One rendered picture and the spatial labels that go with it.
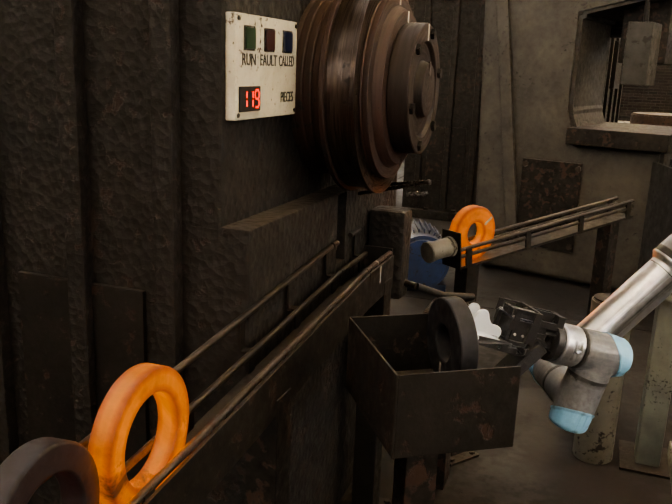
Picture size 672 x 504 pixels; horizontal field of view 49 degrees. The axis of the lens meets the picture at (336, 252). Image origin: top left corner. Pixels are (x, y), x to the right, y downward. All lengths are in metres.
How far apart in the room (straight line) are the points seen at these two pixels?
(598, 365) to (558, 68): 3.04
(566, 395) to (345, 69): 0.75
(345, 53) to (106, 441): 0.89
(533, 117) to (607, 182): 0.55
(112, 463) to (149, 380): 0.11
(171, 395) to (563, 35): 3.59
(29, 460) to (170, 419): 0.28
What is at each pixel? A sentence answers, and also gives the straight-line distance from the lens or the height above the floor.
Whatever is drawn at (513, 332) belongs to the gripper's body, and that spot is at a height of 0.73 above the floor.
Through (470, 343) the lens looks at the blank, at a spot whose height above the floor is 0.73.
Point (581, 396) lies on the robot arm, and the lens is 1.44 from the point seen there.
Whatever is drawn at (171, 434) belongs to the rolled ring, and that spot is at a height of 0.67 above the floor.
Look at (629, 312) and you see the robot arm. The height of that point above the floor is 0.71.
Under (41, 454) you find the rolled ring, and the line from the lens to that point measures 0.83.
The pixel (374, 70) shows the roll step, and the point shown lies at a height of 1.15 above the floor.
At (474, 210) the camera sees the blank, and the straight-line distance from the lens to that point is 2.14.
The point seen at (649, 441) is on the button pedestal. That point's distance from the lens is 2.50.
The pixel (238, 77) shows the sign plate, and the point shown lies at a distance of 1.31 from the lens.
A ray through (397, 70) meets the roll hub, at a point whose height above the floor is 1.15.
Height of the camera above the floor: 1.16
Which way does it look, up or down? 14 degrees down
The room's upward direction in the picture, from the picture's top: 2 degrees clockwise
